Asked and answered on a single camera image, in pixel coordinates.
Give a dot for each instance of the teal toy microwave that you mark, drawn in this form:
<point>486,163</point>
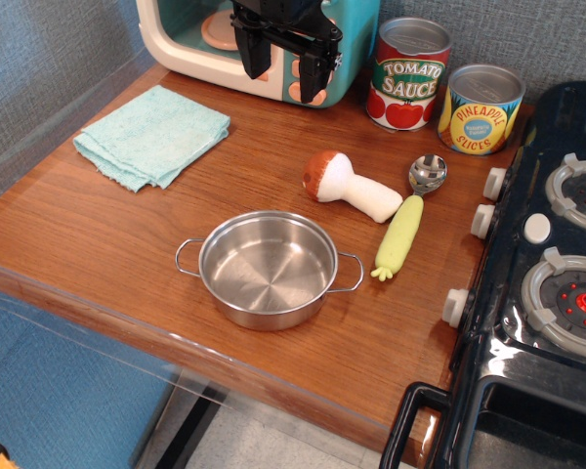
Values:
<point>196,39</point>

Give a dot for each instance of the spoon with green handle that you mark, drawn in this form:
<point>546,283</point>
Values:
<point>426,174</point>

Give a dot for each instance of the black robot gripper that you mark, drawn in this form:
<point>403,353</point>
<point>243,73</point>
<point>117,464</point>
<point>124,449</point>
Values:
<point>300,27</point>

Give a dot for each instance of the stainless steel pot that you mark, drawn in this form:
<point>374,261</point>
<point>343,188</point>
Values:
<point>269,270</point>

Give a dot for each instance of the light blue folded towel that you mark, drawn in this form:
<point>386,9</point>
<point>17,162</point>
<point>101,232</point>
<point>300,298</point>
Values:
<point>152,139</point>

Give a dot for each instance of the pineapple slices can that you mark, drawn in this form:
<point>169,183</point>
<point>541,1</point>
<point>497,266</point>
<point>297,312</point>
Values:
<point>481,104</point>

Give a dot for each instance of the plush brown white mushroom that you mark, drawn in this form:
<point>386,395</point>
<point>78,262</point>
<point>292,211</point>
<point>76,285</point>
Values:
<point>329,176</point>

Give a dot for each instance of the black toy stove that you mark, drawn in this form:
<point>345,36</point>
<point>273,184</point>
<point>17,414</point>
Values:
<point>518,392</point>

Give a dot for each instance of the tomato sauce can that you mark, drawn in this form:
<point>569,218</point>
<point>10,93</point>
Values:
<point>410,61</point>

